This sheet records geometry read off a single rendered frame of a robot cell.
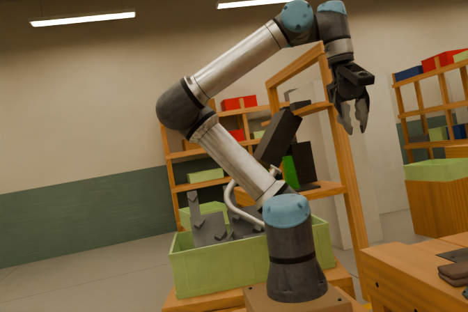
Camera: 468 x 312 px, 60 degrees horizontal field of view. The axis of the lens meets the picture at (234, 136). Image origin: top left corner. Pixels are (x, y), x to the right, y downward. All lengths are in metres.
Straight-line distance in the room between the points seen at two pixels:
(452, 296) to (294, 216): 0.38
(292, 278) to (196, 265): 0.63
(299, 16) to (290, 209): 0.46
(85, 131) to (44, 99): 0.89
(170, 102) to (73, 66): 6.98
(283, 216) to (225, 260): 0.63
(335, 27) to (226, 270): 0.94
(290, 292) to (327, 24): 0.69
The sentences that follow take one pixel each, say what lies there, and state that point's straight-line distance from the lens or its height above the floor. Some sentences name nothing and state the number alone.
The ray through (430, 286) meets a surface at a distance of 1.12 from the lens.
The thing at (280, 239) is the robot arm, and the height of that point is 1.07.
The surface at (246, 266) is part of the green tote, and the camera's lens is 1.58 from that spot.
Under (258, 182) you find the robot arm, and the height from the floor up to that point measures 1.19.
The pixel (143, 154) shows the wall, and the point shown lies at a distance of 7.66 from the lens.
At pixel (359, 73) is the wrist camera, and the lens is 1.07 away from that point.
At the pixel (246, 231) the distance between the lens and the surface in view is 1.81.
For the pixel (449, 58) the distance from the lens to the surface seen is 7.21.
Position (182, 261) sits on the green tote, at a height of 0.92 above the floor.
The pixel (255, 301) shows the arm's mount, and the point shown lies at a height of 0.93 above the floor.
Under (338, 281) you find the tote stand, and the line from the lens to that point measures 1.53.
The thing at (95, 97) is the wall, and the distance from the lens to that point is 7.82.
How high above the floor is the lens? 1.29
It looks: 2 degrees up
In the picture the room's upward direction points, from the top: 10 degrees counter-clockwise
